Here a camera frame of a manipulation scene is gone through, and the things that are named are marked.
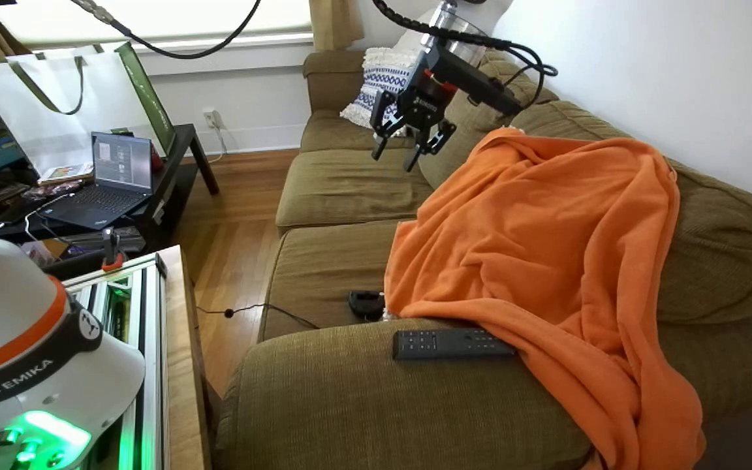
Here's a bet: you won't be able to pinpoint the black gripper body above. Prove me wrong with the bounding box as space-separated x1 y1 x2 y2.
398 37 461 124

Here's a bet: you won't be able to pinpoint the orange towel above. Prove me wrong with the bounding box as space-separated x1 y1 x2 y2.
381 124 710 470

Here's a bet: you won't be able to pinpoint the olive sofa back cushion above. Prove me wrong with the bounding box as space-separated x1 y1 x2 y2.
514 99 752 327
415 49 561 190

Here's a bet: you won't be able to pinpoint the olive sofa seat cushion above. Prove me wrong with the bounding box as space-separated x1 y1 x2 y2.
256 217 425 345
271 146 445 233
299 110 420 154

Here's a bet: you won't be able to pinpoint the tan curtain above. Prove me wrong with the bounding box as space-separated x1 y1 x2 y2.
309 0 365 52

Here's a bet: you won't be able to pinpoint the small black device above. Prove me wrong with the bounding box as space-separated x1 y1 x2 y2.
346 290 389 324

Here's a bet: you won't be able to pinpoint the black remote control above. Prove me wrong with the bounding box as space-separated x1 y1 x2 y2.
393 327 517 363

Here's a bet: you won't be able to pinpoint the black coffee table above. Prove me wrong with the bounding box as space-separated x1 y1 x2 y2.
0 123 222 282

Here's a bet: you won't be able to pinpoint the bright window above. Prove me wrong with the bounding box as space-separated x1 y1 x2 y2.
0 0 316 49

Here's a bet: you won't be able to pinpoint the open black laptop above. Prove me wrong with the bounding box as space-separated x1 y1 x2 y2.
39 127 157 233

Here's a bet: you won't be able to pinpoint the olive green fabric sofa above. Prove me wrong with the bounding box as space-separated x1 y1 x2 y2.
209 47 752 470

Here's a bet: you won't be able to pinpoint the wooden stand with aluminium rails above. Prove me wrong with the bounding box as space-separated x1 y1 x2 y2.
61 242 215 470

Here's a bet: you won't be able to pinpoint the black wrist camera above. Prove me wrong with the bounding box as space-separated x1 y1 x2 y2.
450 49 529 118

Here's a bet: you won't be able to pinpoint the thin black cable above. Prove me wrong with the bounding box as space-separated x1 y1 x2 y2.
193 297 352 334

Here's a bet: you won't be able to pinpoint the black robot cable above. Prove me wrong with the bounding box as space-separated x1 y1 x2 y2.
70 0 268 63

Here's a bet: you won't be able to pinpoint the white tote bag green handles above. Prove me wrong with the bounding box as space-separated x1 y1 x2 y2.
0 39 179 184

